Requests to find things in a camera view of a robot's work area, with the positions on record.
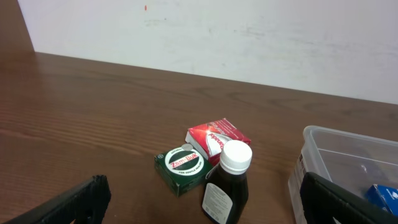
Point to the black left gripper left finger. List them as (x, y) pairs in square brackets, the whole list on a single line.
[(86, 202)]

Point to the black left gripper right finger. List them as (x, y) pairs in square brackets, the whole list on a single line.
[(327, 203)]

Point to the clear plastic container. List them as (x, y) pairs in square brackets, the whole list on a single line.
[(354, 162)]

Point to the dark syrup bottle white cap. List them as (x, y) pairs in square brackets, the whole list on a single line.
[(226, 187)]

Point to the green Zam-Buk box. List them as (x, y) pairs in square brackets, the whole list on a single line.
[(182, 168)]

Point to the red medicine box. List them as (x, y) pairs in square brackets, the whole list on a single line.
[(209, 138)]

